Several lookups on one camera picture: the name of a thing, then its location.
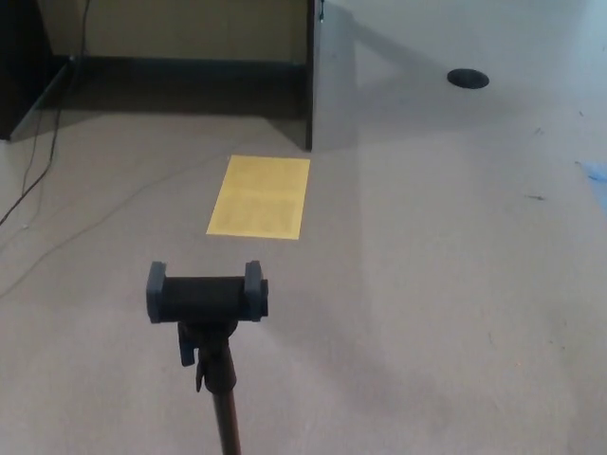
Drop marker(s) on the black tripod with phone holder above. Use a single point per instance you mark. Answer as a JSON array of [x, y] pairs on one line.
[[204, 296]]

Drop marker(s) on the yellow paper sheet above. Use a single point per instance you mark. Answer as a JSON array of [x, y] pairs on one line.
[[258, 196]]

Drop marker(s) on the black round floor cap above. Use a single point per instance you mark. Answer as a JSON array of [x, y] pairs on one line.
[[468, 78]]

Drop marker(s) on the black wall baseboard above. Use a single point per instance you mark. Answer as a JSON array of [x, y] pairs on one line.
[[189, 64]]

